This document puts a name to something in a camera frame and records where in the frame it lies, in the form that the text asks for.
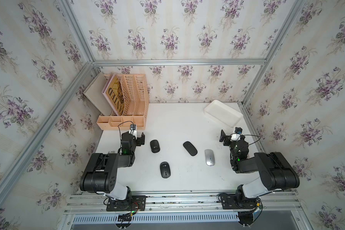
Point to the beige flat board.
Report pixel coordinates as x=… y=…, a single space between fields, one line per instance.
x=93 y=93

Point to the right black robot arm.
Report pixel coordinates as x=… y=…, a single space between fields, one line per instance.
x=275 y=172

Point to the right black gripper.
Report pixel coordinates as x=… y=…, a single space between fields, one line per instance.
x=227 y=140

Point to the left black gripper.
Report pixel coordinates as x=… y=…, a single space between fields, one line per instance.
x=140 y=141

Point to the peach desk file organizer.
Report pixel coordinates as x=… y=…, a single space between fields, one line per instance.
x=136 y=101

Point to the black slim mouse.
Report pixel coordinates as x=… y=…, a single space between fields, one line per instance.
x=190 y=148

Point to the silver slim mouse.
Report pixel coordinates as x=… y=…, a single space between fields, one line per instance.
x=210 y=157

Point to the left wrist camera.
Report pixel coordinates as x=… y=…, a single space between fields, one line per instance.
x=133 y=130

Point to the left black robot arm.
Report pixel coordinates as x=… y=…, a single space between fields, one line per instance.
x=100 y=174

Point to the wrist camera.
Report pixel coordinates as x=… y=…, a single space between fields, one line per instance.
x=237 y=134
x=133 y=130

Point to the white plastic storage box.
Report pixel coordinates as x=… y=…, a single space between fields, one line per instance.
x=223 y=114

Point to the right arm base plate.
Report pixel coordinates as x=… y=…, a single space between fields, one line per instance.
x=233 y=201

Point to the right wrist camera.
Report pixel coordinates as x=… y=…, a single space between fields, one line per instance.
x=237 y=134

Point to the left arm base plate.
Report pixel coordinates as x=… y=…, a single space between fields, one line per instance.
x=134 y=204

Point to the small black Lecoo mouse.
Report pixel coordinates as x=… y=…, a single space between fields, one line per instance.
x=154 y=146

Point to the yellow cover book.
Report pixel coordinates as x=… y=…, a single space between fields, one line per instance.
x=112 y=91

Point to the black Lecoo scroll mouse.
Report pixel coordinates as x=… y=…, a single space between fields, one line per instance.
x=165 y=170

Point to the aluminium frame rail front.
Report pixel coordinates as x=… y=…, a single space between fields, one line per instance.
x=87 y=203

